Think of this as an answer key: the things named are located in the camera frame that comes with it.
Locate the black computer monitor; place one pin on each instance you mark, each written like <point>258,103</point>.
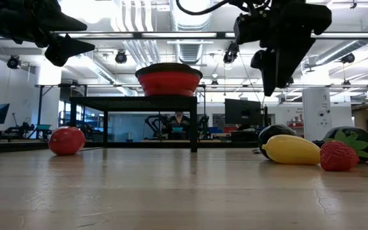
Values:
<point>243,111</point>

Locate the black overhead light bar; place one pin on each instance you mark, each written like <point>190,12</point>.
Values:
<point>171,35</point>

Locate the background black metal frame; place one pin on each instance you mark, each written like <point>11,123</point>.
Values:
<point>40,105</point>

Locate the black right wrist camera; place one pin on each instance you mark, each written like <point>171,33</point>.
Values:
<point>248,28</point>

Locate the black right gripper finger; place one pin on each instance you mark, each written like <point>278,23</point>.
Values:
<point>268,73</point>
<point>291,64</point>

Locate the teal tray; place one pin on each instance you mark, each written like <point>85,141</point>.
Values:
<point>43,126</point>

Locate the white square column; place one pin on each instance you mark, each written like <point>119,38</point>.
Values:
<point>316,105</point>

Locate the person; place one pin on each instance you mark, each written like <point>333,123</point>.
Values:
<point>178,123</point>

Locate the red grey collapsible colander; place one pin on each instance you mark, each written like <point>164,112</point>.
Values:
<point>168,83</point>

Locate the silver ventilation duct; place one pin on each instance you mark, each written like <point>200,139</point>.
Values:
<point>188,52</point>

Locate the red strawberry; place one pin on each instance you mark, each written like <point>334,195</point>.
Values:
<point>337,156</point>

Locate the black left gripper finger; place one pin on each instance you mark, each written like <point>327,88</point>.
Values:
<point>64,49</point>
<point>65,22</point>

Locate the black background equipment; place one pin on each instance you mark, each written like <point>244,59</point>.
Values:
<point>19,131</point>

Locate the large dark purple fruit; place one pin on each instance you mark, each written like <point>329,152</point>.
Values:
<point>273,132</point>
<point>358,129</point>

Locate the black ceiling spotlight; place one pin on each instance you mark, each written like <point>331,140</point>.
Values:
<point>348,58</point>
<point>13,62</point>
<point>230,54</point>
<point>121,57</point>

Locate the black mesh shelf riser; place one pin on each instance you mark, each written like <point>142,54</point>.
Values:
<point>139,103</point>

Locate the black background robot arm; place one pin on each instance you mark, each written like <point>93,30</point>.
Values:
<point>154,124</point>
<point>203,124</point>

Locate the red bell pepper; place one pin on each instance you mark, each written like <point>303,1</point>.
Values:
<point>66,140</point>

